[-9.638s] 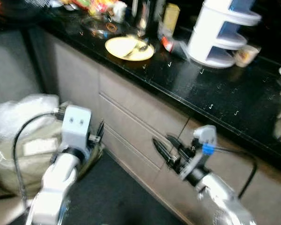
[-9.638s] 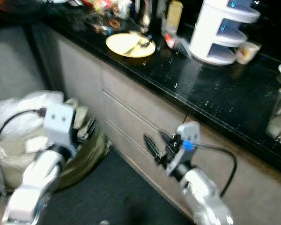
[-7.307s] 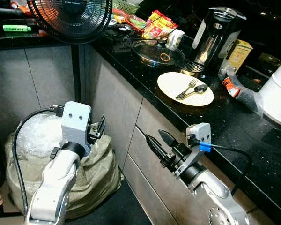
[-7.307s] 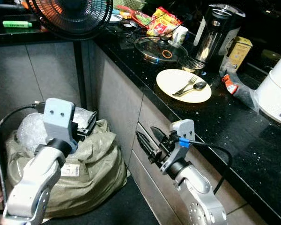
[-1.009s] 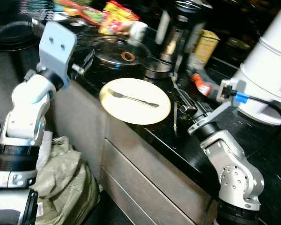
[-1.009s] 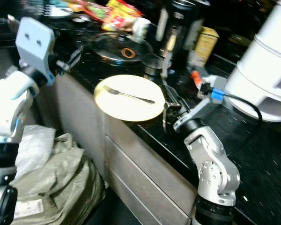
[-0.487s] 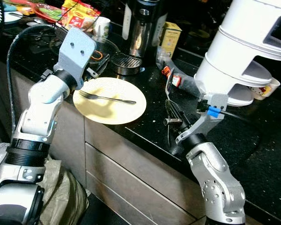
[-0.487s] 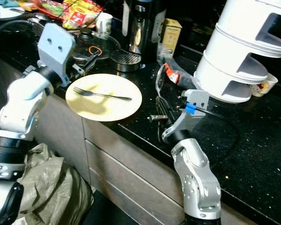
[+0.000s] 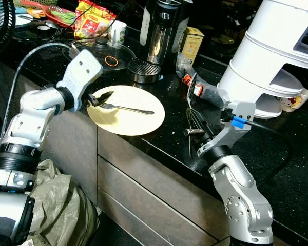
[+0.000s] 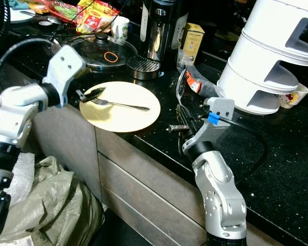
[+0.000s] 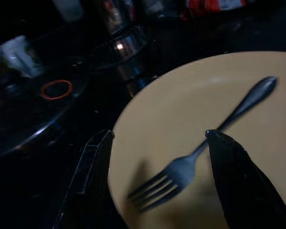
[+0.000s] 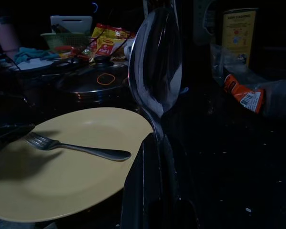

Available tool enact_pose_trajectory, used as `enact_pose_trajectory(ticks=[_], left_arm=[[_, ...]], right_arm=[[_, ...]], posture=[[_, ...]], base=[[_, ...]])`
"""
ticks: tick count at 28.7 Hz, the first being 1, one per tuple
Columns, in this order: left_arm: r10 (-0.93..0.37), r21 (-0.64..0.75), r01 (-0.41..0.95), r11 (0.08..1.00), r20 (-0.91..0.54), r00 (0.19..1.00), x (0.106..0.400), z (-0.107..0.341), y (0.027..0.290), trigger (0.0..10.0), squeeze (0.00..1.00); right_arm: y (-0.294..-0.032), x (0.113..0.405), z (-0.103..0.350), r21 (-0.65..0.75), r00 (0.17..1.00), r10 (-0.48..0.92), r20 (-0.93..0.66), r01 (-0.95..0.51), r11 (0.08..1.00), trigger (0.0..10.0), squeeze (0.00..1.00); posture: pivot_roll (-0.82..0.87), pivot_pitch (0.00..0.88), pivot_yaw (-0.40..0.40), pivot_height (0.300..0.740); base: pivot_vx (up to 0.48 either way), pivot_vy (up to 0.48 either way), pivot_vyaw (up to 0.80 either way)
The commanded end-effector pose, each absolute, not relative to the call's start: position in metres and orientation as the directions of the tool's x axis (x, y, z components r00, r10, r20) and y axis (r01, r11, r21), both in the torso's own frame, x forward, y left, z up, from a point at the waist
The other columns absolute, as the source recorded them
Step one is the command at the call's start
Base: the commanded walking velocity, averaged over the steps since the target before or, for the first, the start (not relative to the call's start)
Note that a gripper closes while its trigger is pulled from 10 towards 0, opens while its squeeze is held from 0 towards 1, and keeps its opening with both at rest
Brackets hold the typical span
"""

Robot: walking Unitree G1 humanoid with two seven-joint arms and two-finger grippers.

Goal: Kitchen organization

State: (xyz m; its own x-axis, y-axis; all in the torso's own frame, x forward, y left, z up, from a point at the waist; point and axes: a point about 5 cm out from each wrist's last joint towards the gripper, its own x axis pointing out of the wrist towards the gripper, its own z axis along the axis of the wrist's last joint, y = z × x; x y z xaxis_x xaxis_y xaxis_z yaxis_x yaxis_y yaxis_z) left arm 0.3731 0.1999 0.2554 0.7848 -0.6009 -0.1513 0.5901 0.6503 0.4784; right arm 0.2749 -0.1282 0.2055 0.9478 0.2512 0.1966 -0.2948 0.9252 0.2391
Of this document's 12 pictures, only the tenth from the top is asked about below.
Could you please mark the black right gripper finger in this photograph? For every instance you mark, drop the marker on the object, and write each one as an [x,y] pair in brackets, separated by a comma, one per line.
[191,122]
[179,92]

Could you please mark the silver metal fork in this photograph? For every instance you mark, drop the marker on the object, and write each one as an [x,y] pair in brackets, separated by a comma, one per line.
[123,105]

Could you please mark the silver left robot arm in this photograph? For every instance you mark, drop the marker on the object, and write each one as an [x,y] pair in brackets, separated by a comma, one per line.
[10,118]

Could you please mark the grey kitchen cabinet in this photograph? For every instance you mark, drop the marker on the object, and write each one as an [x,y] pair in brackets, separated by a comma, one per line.
[149,179]

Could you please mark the packaged knife with orange label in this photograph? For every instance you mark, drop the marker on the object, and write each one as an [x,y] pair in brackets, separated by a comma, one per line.
[205,84]

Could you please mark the orange rubber band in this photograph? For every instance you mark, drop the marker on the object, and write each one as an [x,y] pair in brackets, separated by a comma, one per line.
[104,57]

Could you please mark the cream round plate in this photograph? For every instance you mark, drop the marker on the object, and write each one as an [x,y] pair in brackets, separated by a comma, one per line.
[123,120]

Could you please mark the glass pot lid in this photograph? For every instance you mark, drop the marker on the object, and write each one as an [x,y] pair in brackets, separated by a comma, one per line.
[97,51]

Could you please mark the yellow cardboard box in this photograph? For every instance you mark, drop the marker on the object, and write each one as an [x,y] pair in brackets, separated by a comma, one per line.
[192,43]

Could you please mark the black and silver coffee machine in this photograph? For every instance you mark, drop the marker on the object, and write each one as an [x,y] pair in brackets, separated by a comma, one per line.
[161,31]

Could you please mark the white mug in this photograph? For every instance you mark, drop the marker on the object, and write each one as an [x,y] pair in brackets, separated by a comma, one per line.
[119,26]

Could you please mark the yellow red noodle packets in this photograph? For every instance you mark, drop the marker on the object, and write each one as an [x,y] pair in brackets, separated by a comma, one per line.
[95,18]

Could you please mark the red tray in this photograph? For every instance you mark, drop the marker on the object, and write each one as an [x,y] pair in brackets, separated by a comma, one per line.
[64,10]

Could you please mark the white bubble wrap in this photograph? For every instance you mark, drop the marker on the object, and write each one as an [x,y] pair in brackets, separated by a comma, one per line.
[20,174]

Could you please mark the printed paper cup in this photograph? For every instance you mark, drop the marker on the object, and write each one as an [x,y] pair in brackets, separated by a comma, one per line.
[292,95]

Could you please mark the small white plate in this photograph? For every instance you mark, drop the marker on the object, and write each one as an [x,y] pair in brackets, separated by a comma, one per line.
[20,15]

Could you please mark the olive green woven sack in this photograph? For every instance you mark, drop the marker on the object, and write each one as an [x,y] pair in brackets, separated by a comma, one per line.
[56,205]

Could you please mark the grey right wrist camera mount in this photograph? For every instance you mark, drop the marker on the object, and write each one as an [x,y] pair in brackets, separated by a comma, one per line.
[213,125]

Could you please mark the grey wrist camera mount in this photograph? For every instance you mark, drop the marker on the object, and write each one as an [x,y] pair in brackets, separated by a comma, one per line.
[66,66]
[213,125]

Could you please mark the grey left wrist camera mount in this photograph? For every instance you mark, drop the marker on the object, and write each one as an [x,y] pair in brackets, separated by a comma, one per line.
[66,66]

